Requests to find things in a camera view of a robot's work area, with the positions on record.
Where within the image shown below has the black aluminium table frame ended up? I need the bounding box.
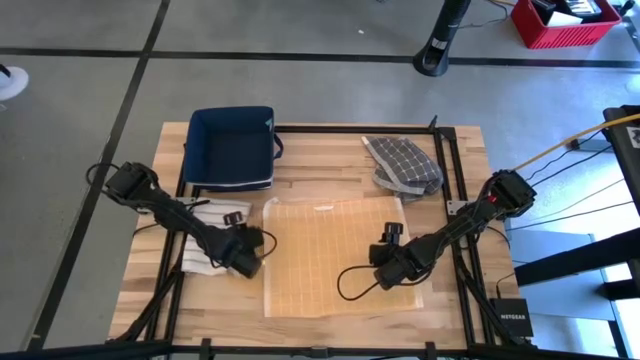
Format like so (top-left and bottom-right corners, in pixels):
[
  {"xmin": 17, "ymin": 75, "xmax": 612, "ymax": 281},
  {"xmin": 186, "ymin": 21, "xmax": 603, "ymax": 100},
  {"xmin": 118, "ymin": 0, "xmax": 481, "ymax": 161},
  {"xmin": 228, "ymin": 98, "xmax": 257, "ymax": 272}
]
[{"xmin": 0, "ymin": 114, "xmax": 640, "ymax": 360}]

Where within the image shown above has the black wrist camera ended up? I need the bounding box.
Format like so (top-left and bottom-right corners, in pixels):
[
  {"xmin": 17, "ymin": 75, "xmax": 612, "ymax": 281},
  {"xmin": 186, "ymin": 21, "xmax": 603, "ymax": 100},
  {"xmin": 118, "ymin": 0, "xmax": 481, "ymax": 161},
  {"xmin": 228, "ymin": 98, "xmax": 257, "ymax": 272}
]
[
  {"xmin": 382, "ymin": 222, "xmax": 405, "ymax": 246},
  {"xmin": 222, "ymin": 211, "xmax": 265, "ymax": 249}
]

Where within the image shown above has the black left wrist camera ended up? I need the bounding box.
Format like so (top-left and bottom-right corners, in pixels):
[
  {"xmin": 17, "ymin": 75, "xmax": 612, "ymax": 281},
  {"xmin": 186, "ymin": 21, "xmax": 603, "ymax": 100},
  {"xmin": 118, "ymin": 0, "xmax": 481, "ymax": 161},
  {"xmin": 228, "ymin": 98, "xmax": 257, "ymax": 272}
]
[{"xmin": 222, "ymin": 211, "xmax": 265, "ymax": 249}]

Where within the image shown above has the grey power adapter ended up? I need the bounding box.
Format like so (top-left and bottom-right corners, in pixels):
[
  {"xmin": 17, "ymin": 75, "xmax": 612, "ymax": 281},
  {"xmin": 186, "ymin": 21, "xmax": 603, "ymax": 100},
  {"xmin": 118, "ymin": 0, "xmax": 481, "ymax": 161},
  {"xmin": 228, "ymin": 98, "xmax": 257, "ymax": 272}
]
[{"xmin": 569, "ymin": 137, "xmax": 614, "ymax": 153}]

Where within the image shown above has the black right camera cable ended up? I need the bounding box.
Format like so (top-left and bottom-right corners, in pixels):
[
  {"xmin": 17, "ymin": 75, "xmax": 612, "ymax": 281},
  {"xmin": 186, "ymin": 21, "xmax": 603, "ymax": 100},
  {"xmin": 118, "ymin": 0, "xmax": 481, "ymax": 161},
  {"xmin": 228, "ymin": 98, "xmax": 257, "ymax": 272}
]
[{"xmin": 336, "ymin": 264, "xmax": 396, "ymax": 302}]

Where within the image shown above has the grey checked towel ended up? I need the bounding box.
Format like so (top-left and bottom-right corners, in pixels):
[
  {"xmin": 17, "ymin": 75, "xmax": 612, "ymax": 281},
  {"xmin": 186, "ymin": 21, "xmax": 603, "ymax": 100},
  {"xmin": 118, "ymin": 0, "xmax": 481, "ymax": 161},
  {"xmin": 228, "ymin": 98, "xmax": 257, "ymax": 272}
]
[{"xmin": 361, "ymin": 134, "xmax": 445, "ymax": 206}]

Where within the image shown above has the navy fabric basket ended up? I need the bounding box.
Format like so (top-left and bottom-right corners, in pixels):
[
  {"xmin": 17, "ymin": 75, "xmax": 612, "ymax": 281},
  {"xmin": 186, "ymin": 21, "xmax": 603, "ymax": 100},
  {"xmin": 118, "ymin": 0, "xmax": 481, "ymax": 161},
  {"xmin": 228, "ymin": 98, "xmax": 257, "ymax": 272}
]
[{"xmin": 182, "ymin": 105, "xmax": 285, "ymax": 194}]

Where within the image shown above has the black left camera cable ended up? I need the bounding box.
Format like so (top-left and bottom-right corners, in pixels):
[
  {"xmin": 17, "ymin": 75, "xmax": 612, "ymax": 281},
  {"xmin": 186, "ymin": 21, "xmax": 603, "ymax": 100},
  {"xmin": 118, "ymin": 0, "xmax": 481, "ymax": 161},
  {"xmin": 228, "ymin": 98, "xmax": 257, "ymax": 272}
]
[{"xmin": 257, "ymin": 228, "xmax": 279, "ymax": 261}]

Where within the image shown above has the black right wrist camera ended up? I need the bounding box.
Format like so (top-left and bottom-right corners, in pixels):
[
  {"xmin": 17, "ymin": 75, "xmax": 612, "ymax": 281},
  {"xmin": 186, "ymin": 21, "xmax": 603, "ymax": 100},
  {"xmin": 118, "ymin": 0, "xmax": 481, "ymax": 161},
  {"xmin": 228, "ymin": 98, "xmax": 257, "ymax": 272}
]
[{"xmin": 382, "ymin": 222, "xmax": 405, "ymax": 246}]

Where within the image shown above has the yellow cable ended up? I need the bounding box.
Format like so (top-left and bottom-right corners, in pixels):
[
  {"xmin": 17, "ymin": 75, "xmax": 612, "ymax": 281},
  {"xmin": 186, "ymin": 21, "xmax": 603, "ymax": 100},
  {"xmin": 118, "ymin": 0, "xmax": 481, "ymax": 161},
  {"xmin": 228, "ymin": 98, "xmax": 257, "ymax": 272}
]
[{"xmin": 513, "ymin": 112, "xmax": 640, "ymax": 172}]

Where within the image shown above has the black Netgear switch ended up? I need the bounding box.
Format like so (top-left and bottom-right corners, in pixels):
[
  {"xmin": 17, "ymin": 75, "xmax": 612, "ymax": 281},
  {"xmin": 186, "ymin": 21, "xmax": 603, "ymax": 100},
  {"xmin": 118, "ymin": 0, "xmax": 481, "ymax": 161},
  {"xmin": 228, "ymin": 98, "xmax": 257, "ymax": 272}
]
[{"xmin": 488, "ymin": 297, "xmax": 535, "ymax": 340}]

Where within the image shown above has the black desk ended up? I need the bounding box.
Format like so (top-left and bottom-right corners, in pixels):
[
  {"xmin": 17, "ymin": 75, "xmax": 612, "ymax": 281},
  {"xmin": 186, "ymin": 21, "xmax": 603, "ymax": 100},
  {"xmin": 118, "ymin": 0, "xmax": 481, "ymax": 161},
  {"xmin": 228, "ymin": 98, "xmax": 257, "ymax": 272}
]
[{"xmin": 514, "ymin": 103, "xmax": 640, "ymax": 301}]

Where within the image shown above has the black tower stand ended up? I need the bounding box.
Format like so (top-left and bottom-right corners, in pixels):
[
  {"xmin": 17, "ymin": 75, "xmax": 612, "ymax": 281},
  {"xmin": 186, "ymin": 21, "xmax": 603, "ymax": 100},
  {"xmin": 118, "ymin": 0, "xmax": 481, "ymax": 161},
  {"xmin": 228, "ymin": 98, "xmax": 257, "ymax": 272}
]
[{"xmin": 412, "ymin": 0, "xmax": 474, "ymax": 78}]

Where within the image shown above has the black floor cable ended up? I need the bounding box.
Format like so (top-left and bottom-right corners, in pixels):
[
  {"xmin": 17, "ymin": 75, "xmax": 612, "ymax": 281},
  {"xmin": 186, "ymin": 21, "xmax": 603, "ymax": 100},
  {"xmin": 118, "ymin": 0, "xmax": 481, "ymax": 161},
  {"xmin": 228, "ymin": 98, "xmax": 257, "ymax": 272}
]
[{"xmin": 504, "ymin": 198, "xmax": 636, "ymax": 232}]

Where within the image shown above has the white round-based stand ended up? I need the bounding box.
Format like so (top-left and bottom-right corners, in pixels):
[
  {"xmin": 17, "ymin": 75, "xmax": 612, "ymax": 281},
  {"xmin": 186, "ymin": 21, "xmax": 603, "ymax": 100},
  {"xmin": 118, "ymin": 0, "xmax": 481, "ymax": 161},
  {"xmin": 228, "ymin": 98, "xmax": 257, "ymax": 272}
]
[{"xmin": 0, "ymin": 63, "xmax": 30, "ymax": 102}]

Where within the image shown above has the yellow waffle towel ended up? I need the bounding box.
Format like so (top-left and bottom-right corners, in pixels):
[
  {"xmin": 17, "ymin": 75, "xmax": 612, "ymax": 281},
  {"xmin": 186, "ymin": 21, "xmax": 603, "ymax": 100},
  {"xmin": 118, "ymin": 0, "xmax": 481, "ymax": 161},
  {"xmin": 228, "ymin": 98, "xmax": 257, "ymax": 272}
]
[{"xmin": 262, "ymin": 195, "xmax": 425, "ymax": 319}]

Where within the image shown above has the red plastic crate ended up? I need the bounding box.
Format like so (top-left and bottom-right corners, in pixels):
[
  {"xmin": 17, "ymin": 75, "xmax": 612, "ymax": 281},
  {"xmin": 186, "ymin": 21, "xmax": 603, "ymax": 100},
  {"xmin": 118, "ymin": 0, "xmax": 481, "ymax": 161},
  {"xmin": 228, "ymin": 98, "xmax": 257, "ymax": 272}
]
[{"xmin": 509, "ymin": 0, "xmax": 624, "ymax": 50}]

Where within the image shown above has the white pink-striped towel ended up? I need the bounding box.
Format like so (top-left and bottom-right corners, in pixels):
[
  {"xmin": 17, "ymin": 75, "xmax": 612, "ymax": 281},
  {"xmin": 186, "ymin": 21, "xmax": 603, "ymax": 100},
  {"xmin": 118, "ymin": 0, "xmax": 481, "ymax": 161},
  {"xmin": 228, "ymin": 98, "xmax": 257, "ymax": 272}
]
[{"xmin": 180, "ymin": 198, "xmax": 254, "ymax": 278}]

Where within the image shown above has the black camera cable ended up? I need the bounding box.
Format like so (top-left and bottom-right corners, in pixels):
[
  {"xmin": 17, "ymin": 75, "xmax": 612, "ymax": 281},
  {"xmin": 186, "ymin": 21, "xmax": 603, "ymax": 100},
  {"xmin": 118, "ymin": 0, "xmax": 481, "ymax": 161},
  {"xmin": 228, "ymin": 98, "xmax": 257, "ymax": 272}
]
[
  {"xmin": 257, "ymin": 228, "xmax": 279, "ymax": 261},
  {"xmin": 336, "ymin": 264, "xmax": 396, "ymax": 302}
]

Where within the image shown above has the black electronic device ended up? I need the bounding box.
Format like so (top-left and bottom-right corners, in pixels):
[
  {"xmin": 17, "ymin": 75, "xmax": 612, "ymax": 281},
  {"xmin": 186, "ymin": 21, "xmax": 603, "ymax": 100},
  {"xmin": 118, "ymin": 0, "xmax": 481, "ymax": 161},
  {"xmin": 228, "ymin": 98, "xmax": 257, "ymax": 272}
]
[{"xmin": 530, "ymin": 0, "xmax": 604, "ymax": 26}]

